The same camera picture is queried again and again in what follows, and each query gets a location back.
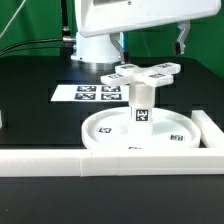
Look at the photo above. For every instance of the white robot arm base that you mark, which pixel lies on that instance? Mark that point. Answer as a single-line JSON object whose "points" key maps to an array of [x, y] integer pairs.
{"points": [[97, 50]]}

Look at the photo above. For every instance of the white fence rail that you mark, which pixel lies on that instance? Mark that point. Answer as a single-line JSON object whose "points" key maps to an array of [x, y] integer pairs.
{"points": [[83, 162], [211, 135]]}

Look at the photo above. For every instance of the white marker sheet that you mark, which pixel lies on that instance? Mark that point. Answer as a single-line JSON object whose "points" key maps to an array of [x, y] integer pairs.
{"points": [[90, 93]]}

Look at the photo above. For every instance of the white round table top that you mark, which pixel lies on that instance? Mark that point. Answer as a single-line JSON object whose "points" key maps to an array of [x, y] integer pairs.
{"points": [[114, 130]]}

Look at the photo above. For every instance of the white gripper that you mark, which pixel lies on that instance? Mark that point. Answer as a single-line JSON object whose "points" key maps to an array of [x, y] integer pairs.
{"points": [[99, 17]]}

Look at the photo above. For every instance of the white cross-shaped table base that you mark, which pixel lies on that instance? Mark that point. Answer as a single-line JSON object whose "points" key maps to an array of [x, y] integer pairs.
{"points": [[154, 76]]}

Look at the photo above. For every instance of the white right fence rail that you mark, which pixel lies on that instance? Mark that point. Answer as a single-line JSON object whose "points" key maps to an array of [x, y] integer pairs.
{"points": [[211, 135]]}

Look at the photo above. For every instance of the white front fence rail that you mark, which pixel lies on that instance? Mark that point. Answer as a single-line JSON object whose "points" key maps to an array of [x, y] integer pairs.
{"points": [[83, 162]]}

